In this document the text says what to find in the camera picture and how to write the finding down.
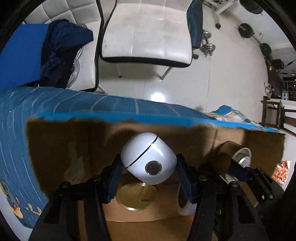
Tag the left white padded chair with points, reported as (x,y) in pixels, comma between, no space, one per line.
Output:
(87,14)

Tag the silver metal filter basket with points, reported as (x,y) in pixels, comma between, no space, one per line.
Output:
(243,157)

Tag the right white padded chair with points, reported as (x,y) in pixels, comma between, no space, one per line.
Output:
(148,32)

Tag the dark blue garment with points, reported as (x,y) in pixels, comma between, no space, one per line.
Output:
(62,42)

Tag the white padded chair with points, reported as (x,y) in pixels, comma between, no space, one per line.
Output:
(87,14)
(148,32)

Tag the orange patterned cloth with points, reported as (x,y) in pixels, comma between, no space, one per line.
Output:
(281,172)

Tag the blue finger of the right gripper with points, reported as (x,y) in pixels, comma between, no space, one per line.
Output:
(238,171)

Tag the dark wooden chair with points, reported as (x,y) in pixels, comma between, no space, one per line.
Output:
(281,117)

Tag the blue striped cloth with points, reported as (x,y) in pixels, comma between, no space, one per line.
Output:
(49,135)

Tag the white weight bench rack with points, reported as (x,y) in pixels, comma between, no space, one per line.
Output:
(217,7)

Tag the barbell on floor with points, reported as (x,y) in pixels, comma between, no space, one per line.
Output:
(247,32)

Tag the white earbuds case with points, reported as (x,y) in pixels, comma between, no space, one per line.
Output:
(148,158)

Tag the open cardboard box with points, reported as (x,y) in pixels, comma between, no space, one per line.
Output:
(226,208)

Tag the blue bench pad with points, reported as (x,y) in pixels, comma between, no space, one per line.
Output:
(195,22)

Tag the plaid checked cloth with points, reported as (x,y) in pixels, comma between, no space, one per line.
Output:
(236,118)

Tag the blue foam cushion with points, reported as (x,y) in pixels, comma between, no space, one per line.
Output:
(21,56)

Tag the chrome dumbbell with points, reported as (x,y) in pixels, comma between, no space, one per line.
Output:
(206,47)

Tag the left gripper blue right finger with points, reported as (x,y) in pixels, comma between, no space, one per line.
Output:
(187,177)

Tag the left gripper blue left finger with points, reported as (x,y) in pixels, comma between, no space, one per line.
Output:
(113,181)

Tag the gold round tin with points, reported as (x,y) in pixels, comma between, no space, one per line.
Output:
(136,196)

